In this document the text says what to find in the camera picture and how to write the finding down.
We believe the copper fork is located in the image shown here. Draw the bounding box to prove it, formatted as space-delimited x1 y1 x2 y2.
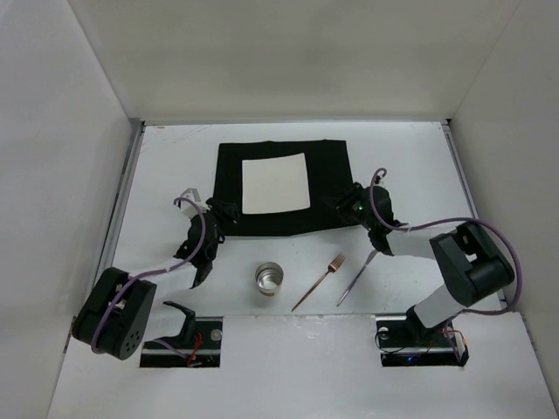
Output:
291 253 346 313

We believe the silver metal cup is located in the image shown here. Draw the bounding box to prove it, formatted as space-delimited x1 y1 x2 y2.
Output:
254 262 284 297

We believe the black cloth placemat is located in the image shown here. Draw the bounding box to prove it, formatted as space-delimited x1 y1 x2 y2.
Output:
213 140 354 237

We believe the white square plate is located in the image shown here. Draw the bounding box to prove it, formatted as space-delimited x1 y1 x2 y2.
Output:
241 153 311 215

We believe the silver knife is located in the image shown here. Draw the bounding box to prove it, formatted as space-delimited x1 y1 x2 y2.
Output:
336 250 378 307

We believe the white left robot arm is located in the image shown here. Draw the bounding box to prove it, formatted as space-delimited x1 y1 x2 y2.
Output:
71 196 239 363

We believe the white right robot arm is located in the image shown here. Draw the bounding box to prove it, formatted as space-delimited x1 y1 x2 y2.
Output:
322 182 521 340

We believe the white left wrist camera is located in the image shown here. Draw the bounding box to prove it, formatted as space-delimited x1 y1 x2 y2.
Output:
173 188 201 218

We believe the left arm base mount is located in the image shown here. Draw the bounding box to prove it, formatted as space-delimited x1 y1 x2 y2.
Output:
139 317 223 368

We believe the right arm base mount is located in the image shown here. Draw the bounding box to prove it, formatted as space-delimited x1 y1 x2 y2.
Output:
375 316 470 367

